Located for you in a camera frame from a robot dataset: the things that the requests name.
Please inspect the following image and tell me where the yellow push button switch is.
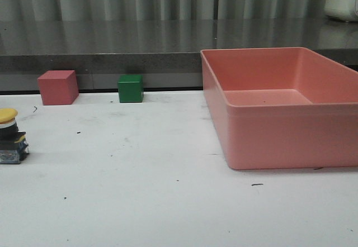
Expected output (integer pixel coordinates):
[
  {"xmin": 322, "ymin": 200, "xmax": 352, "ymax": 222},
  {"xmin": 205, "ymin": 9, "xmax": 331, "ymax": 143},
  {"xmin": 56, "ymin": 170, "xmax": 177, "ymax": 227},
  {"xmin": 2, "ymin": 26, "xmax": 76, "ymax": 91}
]
[{"xmin": 1, "ymin": 108, "xmax": 29, "ymax": 164}]

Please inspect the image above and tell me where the pink wooden cube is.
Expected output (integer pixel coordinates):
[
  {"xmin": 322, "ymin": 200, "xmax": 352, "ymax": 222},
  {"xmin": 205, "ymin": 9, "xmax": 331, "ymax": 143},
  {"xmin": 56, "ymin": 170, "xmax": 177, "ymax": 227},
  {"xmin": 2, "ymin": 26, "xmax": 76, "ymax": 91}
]
[{"xmin": 37, "ymin": 70, "xmax": 79, "ymax": 106}]

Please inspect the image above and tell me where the grey stone counter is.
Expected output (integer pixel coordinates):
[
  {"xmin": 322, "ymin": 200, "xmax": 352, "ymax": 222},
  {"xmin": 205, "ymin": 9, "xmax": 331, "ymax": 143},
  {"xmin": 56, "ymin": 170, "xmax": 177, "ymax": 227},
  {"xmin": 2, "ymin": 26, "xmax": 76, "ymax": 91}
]
[{"xmin": 1, "ymin": 18, "xmax": 357, "ymax": 74}]

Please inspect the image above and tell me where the white blender appliance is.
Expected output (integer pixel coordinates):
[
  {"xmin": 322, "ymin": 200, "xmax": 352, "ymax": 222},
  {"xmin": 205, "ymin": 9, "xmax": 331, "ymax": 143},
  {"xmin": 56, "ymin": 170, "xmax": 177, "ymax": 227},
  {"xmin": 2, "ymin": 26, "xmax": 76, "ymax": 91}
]
[{"xmin": 324, "ymin": 0, "xmax": 357, "ymax": 22}]

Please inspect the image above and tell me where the pink plastic bin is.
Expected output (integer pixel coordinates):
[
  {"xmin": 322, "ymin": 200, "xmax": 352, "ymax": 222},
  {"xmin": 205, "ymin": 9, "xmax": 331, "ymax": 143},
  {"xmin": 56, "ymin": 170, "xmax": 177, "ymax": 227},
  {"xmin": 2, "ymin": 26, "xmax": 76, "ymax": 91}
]
[{"xmin": 201, "ymin": 47, "xmax": 357, "ymax": 170}]

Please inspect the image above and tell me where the green wooden cube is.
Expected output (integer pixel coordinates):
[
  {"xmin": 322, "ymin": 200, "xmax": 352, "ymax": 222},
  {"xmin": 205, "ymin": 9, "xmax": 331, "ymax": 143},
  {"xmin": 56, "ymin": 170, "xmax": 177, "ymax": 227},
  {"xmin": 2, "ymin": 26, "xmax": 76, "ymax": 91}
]
[{"xmin": 117, "ymin": 74, "xmax": 144, "ymax": 103}]

